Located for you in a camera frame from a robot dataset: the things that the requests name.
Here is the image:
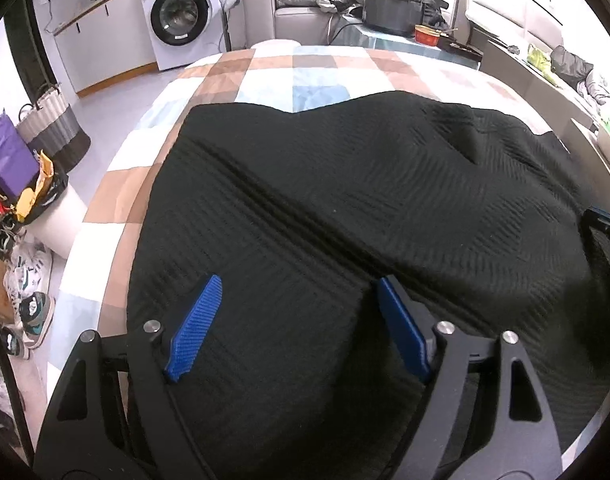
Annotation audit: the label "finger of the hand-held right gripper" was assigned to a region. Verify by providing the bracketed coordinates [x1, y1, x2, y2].
[579, 204, 610, 256]

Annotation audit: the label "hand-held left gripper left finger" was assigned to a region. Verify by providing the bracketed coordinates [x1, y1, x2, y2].
[32, 274, 223, 480]

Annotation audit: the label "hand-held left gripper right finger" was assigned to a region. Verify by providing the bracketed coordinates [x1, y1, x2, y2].
[372, 275, 566, 480]

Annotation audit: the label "black knit sweater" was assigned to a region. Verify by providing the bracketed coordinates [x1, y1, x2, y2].
[126, 91, 610, 480]

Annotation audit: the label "dark grey clothes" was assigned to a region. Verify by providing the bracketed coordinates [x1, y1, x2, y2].
[550, 45, 610, 106]

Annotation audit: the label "teal and grey sneaker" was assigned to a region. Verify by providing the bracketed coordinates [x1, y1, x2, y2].
[18, 292, 56, 348]

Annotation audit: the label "yellow-green cloth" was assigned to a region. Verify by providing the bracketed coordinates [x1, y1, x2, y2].
[527, 42, 558, 83]

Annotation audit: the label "white cylindrical cushion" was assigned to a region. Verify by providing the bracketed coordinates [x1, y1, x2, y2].
[28, 185, 88, 261]

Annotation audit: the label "grey low cabinet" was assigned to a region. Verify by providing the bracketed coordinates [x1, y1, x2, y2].
[480, 40, 610, 186]

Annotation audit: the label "white sneakers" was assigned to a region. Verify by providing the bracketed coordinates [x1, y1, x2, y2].
[5, 245, 53, 291]

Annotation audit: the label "black plastic bag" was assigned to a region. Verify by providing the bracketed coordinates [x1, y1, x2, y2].
[15, 170, 71, 226]

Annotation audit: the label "yellow bag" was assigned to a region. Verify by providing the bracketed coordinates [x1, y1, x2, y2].
[12, 152, 56, 221]

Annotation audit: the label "black tray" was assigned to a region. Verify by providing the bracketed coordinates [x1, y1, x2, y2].
[437, 37, 484, 63]

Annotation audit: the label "beige sofa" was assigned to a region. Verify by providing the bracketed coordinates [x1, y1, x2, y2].
[465, 0, 610, 116]

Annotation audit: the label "striped woven basket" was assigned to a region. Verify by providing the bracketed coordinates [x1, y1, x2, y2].
[16, 82, 92, 171]

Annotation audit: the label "purple bag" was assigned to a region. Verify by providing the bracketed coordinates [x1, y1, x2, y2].
[0, 112, 40, 198]

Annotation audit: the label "red bowl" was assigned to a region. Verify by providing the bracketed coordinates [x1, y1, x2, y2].
[414, 24, 443, 47]

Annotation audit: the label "checkered bed blanket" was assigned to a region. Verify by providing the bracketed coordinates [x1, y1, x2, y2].
[45, 40, 580, 411]

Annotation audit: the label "light blue side table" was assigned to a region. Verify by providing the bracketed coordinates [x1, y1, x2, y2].
[330, 15, 480, 71]

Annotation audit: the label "white pillow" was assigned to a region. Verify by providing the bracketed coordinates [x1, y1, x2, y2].
[250, 39, 306, 53]

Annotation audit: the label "black cooking pot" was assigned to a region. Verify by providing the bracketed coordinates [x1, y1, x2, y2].
[362, 0, 426, 37]

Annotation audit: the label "white kitchen cabinet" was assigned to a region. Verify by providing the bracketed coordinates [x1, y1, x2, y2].
[50, 0, 158, 96]

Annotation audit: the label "white washing machine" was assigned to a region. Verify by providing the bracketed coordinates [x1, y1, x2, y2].
[138, 0, 223, 72]

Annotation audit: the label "grey sofa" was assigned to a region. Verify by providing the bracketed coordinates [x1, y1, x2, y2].
[220, 0, 466, 53]

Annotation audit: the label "dark door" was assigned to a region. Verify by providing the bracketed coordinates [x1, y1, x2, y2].
[5, 0, 61, 91]

